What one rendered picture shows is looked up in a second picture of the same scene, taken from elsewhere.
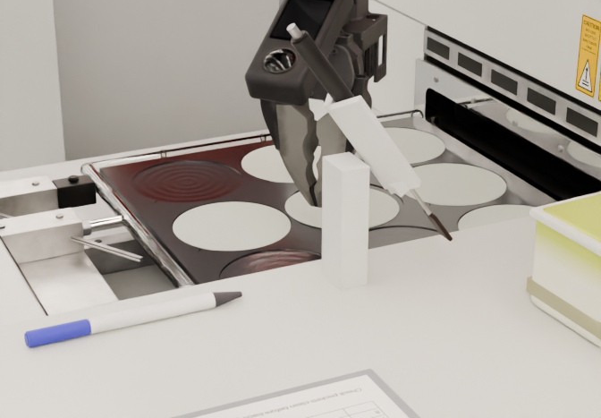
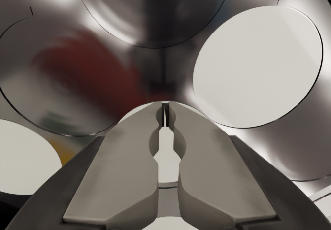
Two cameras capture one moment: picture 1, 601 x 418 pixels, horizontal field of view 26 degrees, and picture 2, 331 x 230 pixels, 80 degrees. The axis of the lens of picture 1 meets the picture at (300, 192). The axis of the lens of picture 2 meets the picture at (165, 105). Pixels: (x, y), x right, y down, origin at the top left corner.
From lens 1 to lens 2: 97 cm
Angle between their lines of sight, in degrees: 40
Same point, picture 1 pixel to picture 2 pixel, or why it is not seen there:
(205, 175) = (303, 159)
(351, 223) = not seen: outside the picture
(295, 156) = (196, 130)
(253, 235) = (225, 60)
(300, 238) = (175, 73)
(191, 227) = (298, 53)
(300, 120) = (197, 185)
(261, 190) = not seen: hidden behind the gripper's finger
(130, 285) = not seen: hidden behind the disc
